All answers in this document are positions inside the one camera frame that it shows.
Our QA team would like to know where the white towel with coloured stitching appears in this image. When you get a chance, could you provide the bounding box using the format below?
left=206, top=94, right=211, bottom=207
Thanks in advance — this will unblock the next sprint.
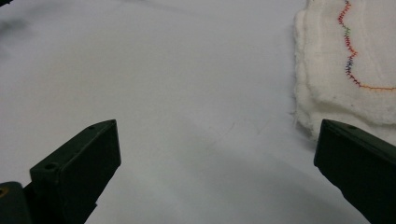
left=292, top=0, right=396, bottom=146

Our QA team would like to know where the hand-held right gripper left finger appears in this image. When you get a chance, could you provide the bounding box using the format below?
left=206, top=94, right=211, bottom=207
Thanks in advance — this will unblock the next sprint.
left=23, top=119, right=122, bottom=224

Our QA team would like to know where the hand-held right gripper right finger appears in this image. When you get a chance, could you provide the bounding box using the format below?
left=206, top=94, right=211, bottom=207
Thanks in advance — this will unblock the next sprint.
left=313, top=119, right=396, bottom=224

